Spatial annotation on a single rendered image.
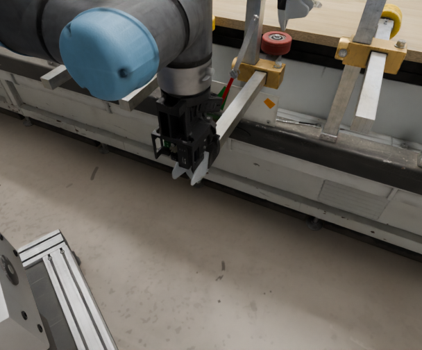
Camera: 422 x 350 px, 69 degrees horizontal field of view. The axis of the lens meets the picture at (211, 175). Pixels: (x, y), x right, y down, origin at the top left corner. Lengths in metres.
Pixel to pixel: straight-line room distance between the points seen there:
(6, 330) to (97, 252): 1.21
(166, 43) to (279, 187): 1.20
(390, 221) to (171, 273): 0.94
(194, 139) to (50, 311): 0.91
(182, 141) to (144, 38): 0.20
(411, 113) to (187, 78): 0.83
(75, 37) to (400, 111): 0.97
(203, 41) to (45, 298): 1.05
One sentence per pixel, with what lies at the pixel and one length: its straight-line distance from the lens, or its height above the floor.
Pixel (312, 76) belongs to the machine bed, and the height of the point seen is 0.76.
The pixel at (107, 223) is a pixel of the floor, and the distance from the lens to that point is 1.61.
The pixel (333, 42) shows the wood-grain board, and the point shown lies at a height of 0.88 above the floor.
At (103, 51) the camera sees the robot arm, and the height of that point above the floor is 1.14.
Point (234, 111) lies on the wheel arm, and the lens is 0.69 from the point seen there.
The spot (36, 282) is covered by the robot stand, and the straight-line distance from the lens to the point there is 1.30.
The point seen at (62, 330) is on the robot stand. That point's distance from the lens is 1.19.
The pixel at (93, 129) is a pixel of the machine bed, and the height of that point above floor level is 0.17.
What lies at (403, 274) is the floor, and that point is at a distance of 1.62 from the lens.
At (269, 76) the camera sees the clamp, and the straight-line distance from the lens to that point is 0.85.
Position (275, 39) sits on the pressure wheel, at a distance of 0.92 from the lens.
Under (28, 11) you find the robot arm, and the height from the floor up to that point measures 1.15.
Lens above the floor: 1.26
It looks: 46 degrees down
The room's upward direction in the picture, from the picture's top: straight up
